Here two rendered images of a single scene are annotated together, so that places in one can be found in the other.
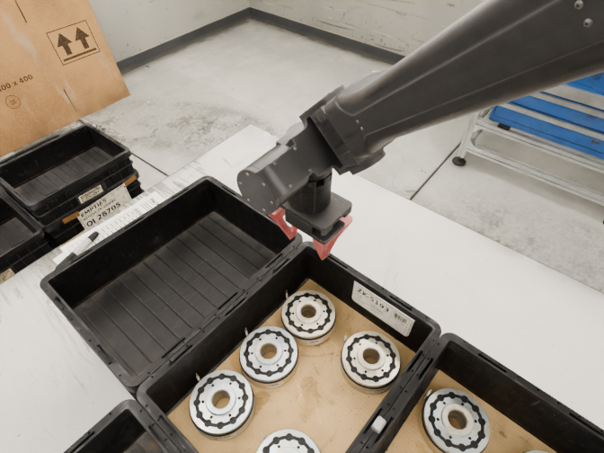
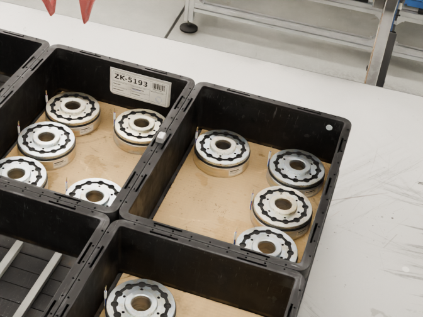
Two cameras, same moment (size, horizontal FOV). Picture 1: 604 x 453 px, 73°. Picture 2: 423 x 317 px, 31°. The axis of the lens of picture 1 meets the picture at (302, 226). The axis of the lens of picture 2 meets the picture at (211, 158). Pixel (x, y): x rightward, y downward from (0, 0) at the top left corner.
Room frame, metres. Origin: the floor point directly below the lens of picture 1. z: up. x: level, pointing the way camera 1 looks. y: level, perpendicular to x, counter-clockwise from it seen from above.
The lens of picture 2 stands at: (-0.76, 0.29, 1.76)
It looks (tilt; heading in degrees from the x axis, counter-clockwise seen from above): 40 degrees down; 332
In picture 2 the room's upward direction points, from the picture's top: 7 degrees clockwise
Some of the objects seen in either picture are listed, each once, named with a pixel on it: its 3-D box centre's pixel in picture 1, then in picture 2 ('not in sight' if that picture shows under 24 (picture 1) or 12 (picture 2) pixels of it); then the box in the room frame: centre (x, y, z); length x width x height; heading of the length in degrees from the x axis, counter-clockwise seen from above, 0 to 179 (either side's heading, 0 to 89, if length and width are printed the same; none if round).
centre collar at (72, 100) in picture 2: (308, 312); (72, 105); (0.40, -0.01, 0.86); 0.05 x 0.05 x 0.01
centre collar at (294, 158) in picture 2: not in sight; (297, 165); (0.12, -0.35, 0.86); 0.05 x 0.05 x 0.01
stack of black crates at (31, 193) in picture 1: (84, 203); not in sight; (1.20, 0.89, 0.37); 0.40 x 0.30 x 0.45; 141
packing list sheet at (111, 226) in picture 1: (128, 238); not in sight; (0.72, 0.47, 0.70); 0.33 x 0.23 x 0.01; 142
